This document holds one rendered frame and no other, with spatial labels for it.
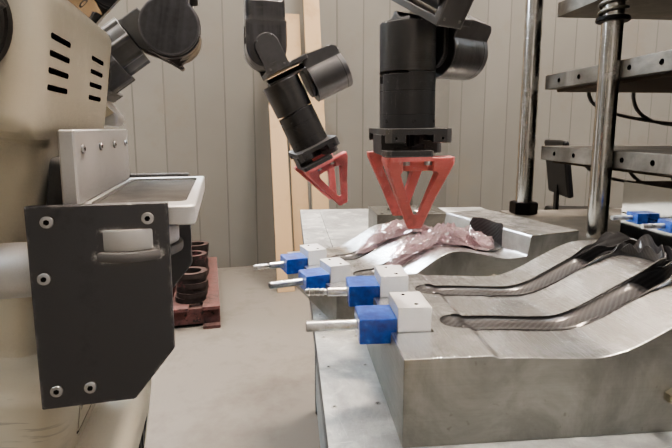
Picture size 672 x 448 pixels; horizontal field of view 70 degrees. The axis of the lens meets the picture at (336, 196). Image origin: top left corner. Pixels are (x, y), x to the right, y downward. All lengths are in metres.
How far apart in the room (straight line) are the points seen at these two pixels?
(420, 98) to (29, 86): 0.33
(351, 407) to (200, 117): 3.39
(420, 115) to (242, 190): 3.42
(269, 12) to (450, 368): 0.51
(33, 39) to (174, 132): 3.44
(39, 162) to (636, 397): 0.59
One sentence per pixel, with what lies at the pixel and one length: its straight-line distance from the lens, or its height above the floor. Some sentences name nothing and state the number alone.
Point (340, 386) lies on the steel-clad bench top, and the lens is 0.61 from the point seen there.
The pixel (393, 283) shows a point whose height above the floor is 0.91.
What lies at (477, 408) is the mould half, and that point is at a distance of 0.52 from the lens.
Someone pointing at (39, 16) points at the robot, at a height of 1.18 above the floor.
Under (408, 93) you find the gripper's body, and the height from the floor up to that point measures 1.14.
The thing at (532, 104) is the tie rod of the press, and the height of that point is 1.19.
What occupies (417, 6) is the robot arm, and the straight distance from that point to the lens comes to 0.49.
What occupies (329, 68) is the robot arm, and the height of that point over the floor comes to 1.19.
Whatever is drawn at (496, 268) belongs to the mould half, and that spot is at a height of 0.86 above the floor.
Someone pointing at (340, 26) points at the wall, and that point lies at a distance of 4.03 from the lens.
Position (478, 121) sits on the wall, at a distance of 4.41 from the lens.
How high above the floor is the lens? 1.10
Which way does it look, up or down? 8 degrees down
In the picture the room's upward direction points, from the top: straight up
